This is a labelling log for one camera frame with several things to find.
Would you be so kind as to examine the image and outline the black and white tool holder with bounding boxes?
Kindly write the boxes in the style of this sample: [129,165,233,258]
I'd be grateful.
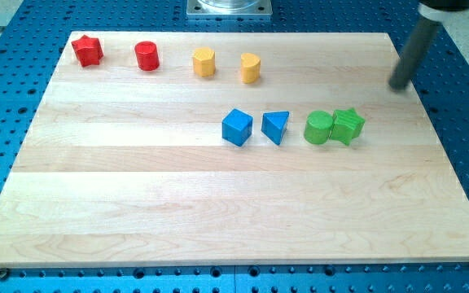
[418,0,469,22]

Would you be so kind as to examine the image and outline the yellow hexagon block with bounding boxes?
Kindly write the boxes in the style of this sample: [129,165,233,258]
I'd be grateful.
[192,47,216,77]

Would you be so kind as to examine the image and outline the yellow heart block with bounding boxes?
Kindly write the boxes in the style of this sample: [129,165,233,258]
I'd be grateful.
[240,53,261,84]

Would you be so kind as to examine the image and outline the left board stop screw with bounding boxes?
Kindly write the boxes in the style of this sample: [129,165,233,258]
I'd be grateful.
[0,268,11,281]

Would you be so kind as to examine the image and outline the blue cube block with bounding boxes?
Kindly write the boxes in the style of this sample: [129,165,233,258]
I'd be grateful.
[221,108,253,147]

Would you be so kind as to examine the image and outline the green cylinder block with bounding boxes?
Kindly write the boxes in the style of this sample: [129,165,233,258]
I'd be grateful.
[304,111,333,145]

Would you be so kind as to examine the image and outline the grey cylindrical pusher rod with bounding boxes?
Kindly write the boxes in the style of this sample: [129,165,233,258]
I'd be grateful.
[388,16,441,90]

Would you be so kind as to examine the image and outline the blue triangle block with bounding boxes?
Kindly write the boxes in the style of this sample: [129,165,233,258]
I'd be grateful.
[261,111,290,146]

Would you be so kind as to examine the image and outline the green star block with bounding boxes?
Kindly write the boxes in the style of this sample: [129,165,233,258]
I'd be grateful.
[330,107,366,146]

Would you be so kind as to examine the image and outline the light wooden board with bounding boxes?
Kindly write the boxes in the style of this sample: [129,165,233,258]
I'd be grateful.
[0,32,469,268]

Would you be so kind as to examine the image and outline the red cylinder block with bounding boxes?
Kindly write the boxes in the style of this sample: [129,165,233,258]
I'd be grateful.
[134,41,160,71]

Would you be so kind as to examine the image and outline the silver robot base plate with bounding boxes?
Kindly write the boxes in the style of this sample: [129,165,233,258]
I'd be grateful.
[186,0,273,18]

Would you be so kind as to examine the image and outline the red star block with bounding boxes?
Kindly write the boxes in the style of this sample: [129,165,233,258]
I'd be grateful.
[71,35,103,67]

